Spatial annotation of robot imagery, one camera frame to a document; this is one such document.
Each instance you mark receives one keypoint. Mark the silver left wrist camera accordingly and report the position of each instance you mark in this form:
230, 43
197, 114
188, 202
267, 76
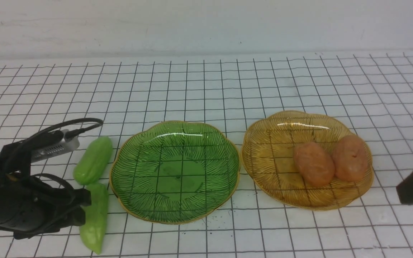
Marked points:
53, 144

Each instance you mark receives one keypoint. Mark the orange potato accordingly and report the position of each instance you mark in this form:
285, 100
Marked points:
350, 159
314, 164

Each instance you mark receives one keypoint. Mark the green glass plate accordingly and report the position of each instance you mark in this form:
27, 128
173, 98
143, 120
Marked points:
175, 172

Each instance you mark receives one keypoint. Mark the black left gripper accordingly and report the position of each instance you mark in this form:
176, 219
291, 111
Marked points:
36, 204

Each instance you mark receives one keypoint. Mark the amber glass plate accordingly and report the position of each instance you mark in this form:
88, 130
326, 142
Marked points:
267, 155

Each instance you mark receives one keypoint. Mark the green cucumber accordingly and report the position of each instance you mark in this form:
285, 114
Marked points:
93, 231
92, 164

